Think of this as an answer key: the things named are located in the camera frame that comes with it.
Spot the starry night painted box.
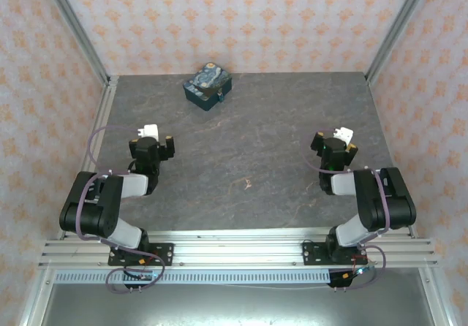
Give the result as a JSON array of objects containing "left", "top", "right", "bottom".
[{"left": 182, "top": 61, "right": 234, "bottom": 112}]

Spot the grey metal shelf panel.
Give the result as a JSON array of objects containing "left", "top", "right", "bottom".
[{"left": 43, "top": 284, "right": 438, "bottom": 326}]

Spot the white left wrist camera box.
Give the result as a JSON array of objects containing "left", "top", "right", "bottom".
[{"left": 137, "top": 124, "right": 161, "bottom": 141}]

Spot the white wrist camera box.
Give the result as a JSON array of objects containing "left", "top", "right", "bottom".
[
  {"left": 333, "top": 126, "right": 354, "bottom": 145},
  {"left": 137, "top": 124, "right": 161, "bottom": 141}
]

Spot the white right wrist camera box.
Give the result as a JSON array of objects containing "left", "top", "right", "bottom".
[{"left": 333, "top": 126, "right": 354, "bottom": 145}]

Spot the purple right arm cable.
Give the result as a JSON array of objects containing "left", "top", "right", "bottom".
[{"left": 304, "top": 127, "right": 389, "bottom": 291}]

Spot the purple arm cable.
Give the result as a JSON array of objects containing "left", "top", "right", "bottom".
[
  {"left": 75, "top": 126, "right": 166, "bottom": 294},
  {"left": 304, "top": 127, "right": 389, "bottom": 291}
]

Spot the aluminium side rail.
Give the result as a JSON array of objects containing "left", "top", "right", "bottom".
[{"left": 58, "top": 77, "right": 120, "bottom": 239}]

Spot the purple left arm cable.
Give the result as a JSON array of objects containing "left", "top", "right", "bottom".
[{"left": 75, "top": 126, "right": 166, "bottom": 294}]

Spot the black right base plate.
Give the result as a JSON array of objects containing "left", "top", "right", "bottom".
[{"left": 302, "top": 240, "right": 366, "bottom": 267}]

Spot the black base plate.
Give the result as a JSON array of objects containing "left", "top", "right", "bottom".
[
  {"left": 107, "top": 243, "right": 175, "bottom": 268},
  {"left": 302, "top": 240, "right": 366, "bottom": 267}
]

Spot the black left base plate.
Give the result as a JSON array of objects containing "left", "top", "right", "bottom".
[{"left": 107, "top": 243, "right": 175, "bottom": 268}]

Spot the aluminium mounting rail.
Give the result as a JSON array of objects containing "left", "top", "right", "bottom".
[{"left": 38, "top": 230, "right": 439, "bottom": 268}]

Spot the aluminium frame post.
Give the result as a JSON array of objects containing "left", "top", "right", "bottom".
[
  {"left": 365, "top": 0, "right": 436, "bottom": 82},
  {"left": 38, "top": 0, "right": 110, "bottom": 82}
]

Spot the slotted grey cable duct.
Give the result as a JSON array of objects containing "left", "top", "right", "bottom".
[{"left": 54, "top": 270, "right": 332, "bottom": 285}]

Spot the aluminium lower frame bar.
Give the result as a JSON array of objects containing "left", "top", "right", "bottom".
[
  {"left": 18, "top": 267, "right": 56, "bottom": 326},
  {"left": 418, "top": 267, "right": 458, "bottom": 326}
]

